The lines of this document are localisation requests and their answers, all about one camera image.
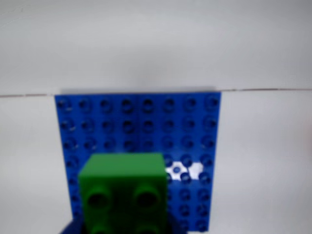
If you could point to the green 2x4 block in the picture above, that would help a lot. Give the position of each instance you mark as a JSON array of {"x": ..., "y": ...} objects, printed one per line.
[{"x": 124, "y": 170}]

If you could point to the blue 8x8 baseplate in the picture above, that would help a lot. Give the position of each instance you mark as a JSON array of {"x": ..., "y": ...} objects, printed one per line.
[{"x": 122, "y": 122}]

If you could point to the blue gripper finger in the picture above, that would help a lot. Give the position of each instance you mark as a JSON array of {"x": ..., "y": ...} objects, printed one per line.
[
  {"x": 73, "y": 228},
  {"x": 174, "y": 228}
]

